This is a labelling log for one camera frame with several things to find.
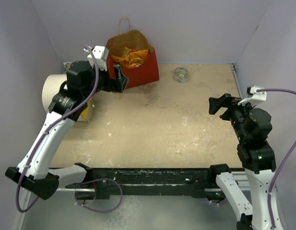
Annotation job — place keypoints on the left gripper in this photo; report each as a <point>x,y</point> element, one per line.
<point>113,85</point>

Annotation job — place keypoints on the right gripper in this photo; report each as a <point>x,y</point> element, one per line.
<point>226,100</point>

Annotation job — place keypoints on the colourful candy bag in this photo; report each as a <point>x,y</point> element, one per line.
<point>127,51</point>

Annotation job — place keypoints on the orange kettle chips bag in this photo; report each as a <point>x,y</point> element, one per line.
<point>124,62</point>

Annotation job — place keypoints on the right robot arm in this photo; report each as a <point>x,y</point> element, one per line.
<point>252,126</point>

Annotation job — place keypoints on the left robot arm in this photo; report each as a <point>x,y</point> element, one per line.
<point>81,82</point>

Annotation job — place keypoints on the clear tape roll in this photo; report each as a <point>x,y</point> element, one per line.
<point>181,75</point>

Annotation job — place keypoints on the white cylinder with orange end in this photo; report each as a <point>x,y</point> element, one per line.
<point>51,88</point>

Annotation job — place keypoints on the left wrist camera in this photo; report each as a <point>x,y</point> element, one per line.
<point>100,53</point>

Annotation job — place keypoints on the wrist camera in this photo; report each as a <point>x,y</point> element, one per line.
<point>100,53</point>
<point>256,95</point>

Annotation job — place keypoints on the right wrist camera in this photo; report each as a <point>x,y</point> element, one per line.
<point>256,95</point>

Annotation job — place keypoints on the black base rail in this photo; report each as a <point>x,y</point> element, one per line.
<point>193,182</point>

